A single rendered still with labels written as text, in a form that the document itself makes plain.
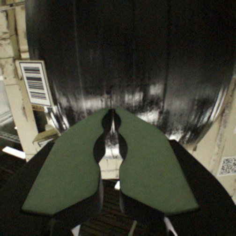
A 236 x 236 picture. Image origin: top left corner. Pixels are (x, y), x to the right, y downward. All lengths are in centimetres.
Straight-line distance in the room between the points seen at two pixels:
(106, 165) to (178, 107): 66
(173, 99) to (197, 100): 3
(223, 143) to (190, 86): 35
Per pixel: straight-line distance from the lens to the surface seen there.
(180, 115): 24
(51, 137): 98
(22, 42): 470
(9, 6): 93
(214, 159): 58
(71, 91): 21
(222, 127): 53
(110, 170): 87
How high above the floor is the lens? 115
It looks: 26 degrees up
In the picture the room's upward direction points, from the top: 178 degrees clockwise
